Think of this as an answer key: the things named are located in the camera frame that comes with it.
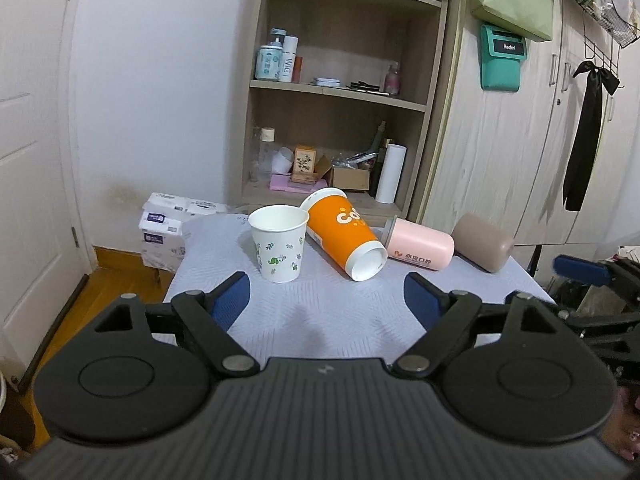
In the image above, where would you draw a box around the pink flat box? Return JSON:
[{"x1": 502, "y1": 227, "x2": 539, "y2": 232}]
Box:
[{"x1": 269, "y1": 174, "x2": 328, "y2": 194}]

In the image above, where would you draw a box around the black wire basket rack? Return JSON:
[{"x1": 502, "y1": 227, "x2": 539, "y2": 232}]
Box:
[{"x1": 562, "y1": 0, "x2": 639, "y2": 75}]

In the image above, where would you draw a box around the white door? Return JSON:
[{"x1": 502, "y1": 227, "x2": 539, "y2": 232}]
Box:
[{"x1": 1, "y1": 0, "x2": 86, "y2": 384}]

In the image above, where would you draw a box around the small cardboard box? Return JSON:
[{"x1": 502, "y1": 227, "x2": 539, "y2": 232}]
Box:
[{"x1": 331, "y1": 167, "x2": 370, "y2": 192}]

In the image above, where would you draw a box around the orange paper cup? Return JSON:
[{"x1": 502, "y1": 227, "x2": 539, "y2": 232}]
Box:
[{"x1": 300, "y1": 188, "x2": 387, "y2": 282}]

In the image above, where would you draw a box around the orange floral small box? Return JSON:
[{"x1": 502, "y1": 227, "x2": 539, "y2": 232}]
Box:
[{"x1": 291, "y1": 145, "x2": 317, "y2": 184}]

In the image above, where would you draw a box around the small pink bottle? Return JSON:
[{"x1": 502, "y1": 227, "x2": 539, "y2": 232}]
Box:
[{"x1": 384, "y1": 63, "x2": 400, "y2": 96}]

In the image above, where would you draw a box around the white small cup on shelf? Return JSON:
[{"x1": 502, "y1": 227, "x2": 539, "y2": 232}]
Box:
[{"x1": 271, "y1": 146, "x2": 294, "y2": 174}]

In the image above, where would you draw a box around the white patterned tablecloth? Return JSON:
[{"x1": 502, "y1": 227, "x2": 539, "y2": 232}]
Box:
[{"x1": 162, "y1": 211, "x2": 557, "y2": 369}]

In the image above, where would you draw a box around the black ribbon bow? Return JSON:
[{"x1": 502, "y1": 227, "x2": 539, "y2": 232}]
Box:
[{"x1": 562, "y1": 61, "x2": 620, "y2": 211}]

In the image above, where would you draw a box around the clear bottle beige cap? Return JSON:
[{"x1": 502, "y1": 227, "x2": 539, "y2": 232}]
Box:
[{"x1": 257, "y1": 127, "x2": 276, "y2": 179}]

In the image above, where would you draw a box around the white floral paper cup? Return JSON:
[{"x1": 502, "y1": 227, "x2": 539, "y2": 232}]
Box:
[{"x1": 248, "y1": 205, "x2": 309, "y2": 284}]

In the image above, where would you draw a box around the teal Redmi pouch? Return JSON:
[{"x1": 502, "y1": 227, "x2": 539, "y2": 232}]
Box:
[{"x1": 480, "y1": 23, "x2": 527, "y2": 92}]

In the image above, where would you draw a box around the pink tumbler cup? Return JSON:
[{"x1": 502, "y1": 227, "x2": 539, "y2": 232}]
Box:
[{"x1": 381, "y1": 217, "x2": 454, "y2": 271}]

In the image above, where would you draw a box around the light blue pump bottle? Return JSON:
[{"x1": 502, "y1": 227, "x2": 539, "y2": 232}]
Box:
[{"x1": 254, "y1": 28, "x2": 286, "y2": 81}]

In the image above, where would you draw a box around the taupe tumbler cup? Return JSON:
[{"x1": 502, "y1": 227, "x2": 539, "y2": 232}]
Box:
[{"x1": 451, "y1": 214, "x2": 514, "y2": 273}]

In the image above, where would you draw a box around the wooden wardrobe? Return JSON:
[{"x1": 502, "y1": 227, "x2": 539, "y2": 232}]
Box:
[{"x1": 409, "y1": 0, "x2": 640, "y2": 261}]

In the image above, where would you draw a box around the white paper towel roll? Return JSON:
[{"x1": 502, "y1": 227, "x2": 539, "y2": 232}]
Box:
[{"x1": 375, "y1": 144, "x2": 407, "y2": 204}]

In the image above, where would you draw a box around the white tube bottle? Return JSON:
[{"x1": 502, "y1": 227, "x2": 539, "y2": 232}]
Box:
[{"x1": 279, "y1": 36, "x2": 298, "y2": 82}]

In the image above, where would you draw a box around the wooden open shelf unit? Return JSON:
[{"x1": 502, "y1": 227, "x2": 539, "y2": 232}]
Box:
[{"x1": 232, "y1": 0, "x2": 449, "y2": 226}]

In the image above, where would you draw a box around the white tissue pack stack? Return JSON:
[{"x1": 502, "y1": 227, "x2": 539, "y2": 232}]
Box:
[{"x1": 139, "y1": 192, "x2": 231, "y2": 273}]

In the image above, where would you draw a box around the clear bottle red liquid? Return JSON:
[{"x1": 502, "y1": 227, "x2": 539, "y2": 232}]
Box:
[{"x1": 292, "y1": 56, "x2": 303, "y2": 84}]

